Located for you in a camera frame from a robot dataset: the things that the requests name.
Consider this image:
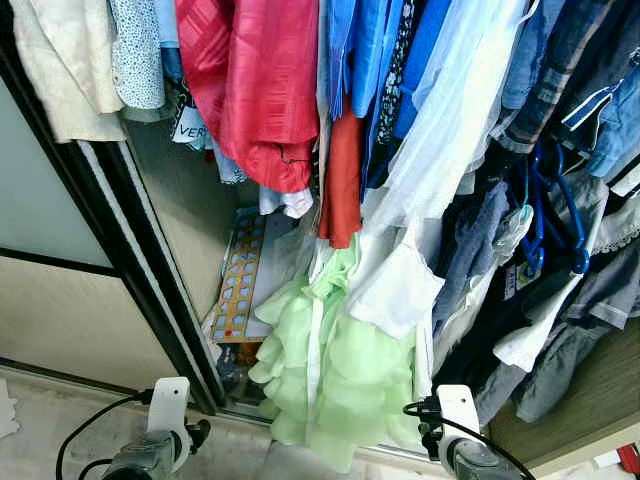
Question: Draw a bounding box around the wardrobe sliding door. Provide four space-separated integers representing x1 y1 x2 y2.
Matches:
0 30 227 417

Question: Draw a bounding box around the blue shirt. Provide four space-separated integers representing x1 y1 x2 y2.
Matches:
325 0 453 187

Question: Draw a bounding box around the light green ruffled dress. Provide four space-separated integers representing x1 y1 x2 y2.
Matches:
248 235 433 474

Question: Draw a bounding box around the white lettered garment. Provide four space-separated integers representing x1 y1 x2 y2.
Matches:
168 84 213 153

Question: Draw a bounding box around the grey blue knit garment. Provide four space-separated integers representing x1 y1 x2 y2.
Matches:
432 180 513 337

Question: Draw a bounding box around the orange red garment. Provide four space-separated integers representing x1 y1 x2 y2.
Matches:
319 108 364 250

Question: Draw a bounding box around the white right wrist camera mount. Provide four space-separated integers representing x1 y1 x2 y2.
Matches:
437 384 482 447

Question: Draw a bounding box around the red jacket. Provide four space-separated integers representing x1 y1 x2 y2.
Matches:
175 0 322 194

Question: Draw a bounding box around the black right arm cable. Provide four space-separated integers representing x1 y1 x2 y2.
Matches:
403 398 537 480

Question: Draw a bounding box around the dark plaid shirt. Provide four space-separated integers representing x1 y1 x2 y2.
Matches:
498 0 617 157

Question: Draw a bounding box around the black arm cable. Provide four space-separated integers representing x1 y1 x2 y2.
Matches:
55 391 153 480
403 398 537 480

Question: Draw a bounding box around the small red object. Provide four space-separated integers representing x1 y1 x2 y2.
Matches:
615 443 640 477

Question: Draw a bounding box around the colourful dotted game box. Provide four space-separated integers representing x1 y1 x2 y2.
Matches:
204 206 301 347

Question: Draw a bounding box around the blue plastic hanger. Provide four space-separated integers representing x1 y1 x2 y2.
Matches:
514 140 594 277

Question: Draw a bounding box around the cream hanging garment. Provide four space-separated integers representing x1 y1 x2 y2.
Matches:
10 0 127 144

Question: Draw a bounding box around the white dotted blouse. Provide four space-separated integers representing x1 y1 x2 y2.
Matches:
108 0 167 111

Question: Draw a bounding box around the wooden wardrobe shelf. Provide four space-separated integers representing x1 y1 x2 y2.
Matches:
485 318 640 473

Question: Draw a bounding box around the blue denim jacket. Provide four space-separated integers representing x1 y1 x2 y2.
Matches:
560 0 640 183

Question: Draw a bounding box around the white sheer garment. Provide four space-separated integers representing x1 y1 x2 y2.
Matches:
345 0 533 341

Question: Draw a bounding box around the grey shirt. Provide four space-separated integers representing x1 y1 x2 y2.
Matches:
475 240 640 427

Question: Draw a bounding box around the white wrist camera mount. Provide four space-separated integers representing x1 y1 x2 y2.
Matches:
437 384 482 447
146 376 192 448

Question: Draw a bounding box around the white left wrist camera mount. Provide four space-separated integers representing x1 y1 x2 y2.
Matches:
146 376 192 448

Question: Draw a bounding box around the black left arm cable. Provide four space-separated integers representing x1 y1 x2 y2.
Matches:
55 391 153 480

